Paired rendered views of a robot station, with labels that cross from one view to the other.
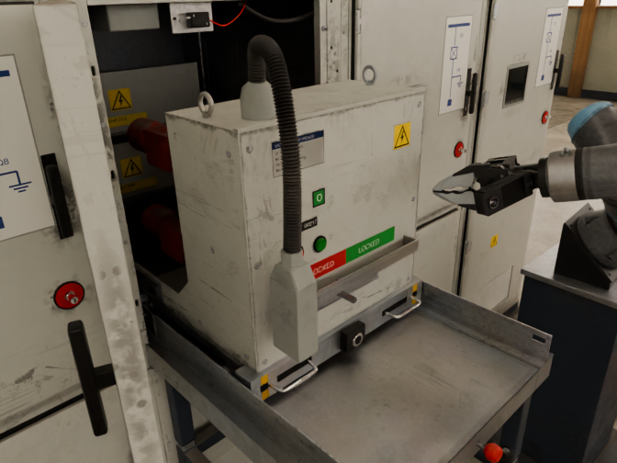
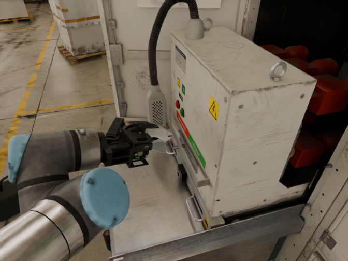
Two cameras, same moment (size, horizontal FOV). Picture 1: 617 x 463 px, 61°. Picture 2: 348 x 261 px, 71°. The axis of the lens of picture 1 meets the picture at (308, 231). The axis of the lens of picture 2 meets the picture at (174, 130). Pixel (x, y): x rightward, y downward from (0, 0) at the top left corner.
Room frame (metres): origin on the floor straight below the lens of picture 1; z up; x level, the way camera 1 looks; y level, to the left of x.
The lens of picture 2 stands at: (1.23, -0.73, 1.64)
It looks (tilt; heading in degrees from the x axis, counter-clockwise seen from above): 37 degrees down; 117
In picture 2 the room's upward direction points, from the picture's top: straight up
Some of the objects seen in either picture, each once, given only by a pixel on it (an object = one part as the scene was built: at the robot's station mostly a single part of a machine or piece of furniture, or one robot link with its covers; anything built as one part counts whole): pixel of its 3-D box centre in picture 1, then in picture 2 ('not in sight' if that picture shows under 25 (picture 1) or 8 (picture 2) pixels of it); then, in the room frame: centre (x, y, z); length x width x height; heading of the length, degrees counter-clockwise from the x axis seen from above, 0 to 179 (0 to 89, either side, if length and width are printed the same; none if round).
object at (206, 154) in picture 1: (265, 196); (254, 110); (1.15, 0.10, 1.15); 0.51 x 0.50 x 0.48; 43
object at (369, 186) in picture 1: (347, 228); (188, 121); (0.96, -0.08, 1.15); 0.48 x 0.01 x 0.48; 133
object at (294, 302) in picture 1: (293, 307); (157, 108); (0.76, 0.03, 1.09); 0.08 x 0.05 x 0.17; 43
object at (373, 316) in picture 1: (341, 330); (190, 171); (0.97, -0.07, 0.90); 0.54 x 0.05 x 0.06; 133
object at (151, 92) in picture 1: (121, 103); not in sight; (1.66, 0.58, 1.28); 0.58 x 0.02 x 0.19; 133
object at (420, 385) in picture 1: (343, 359); (187, 184); (0.96, -0.07, 0.82); 0.68 x 0.62 x 0.06; 43
